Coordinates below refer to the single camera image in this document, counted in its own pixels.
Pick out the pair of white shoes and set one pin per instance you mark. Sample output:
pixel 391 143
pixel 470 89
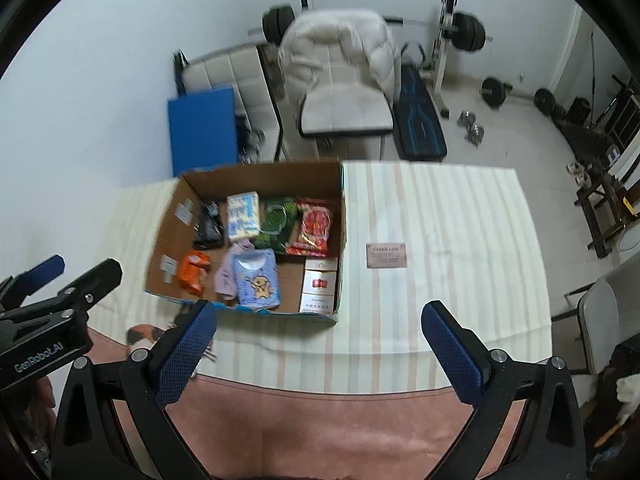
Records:
pixel 578 172

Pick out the black and blue weight bench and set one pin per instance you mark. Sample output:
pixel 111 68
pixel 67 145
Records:
pixel 417 125

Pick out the short barbell with black plates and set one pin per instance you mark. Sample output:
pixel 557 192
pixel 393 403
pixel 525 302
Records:
pixel 494 91

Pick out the red snack packet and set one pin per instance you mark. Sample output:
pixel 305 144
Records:
pixel 312 227

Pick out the purple cloth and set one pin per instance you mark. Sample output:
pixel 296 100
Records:
pixel 225 275

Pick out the orange snack packet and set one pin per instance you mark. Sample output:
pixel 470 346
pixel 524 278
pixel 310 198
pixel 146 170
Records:
pixel 192 272

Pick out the white puffer jacket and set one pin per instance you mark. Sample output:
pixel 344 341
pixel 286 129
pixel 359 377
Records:
pixel 345 40

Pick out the grey folding chair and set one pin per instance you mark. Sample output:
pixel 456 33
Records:
pixel 607 310

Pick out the thin black pole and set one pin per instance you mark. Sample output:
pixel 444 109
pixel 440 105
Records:
pixel 592 70

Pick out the chrome weight plate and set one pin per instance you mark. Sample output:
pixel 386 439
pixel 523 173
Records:
pixel 255 142

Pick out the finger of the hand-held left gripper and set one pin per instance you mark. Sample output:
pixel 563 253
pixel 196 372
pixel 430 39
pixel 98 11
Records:
pixel 42 270
pixel 95 280

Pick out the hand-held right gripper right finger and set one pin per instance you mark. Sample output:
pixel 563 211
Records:
pixel 452 355

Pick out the white and red carton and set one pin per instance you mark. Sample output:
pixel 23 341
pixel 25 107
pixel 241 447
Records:
pixel 319 287

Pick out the green snack packet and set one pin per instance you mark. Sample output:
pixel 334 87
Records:
pixel 275 220

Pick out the black boxy object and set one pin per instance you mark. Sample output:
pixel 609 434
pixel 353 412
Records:
pixel 577 110

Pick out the blue board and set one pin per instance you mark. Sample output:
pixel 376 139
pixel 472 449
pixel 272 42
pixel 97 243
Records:
pixel 202 130

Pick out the striped pink cat-print tablecloth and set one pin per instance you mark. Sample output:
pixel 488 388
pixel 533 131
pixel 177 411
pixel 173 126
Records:
pixel 425 220

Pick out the long barbell with black plates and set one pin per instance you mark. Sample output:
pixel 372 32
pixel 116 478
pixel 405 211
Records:
pixel 467 30

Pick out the black exercise machine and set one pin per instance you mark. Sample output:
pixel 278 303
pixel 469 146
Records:
pixel 590 140

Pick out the white padded chair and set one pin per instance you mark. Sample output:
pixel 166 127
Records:
pixel 220 72
pixel 345 110

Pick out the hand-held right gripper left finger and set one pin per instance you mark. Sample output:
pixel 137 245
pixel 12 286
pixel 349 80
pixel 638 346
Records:
pixel 187 355

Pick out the black snack packet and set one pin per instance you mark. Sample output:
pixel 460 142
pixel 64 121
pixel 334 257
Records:
pixel 209 227

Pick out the cardboard box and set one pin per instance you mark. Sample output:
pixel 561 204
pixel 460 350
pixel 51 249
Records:
pixel 320 180

